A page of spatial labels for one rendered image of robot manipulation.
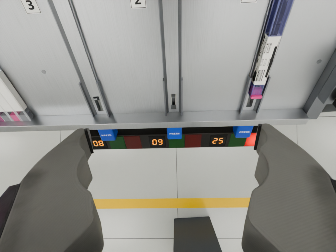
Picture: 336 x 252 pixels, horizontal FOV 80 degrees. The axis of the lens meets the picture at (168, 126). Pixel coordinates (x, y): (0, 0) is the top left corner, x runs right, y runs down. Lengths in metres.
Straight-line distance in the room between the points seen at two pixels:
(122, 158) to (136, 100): 0.80
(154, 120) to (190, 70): 0.09
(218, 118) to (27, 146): 1.12
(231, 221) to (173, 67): 1.00
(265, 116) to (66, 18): 0.28
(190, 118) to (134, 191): 0.85
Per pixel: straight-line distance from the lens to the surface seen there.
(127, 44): 0.26
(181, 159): 1.04
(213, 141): 0.38
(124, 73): 0.27
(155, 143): 0.38
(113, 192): 1.13
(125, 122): 0.30
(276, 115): 0.33
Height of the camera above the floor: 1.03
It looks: 88 degrees down
